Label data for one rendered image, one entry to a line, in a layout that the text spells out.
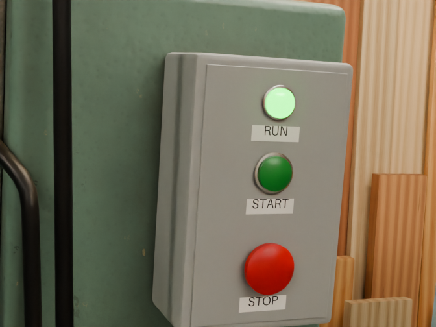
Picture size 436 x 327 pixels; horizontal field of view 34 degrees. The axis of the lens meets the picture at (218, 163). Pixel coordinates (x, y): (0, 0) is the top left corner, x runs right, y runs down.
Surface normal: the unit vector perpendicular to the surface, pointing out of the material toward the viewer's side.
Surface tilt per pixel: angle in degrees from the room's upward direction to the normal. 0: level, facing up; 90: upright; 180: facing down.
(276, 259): 81
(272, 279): 90
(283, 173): 90
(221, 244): 90
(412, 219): 87
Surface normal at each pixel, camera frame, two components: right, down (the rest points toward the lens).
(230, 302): 0.36, 0.14
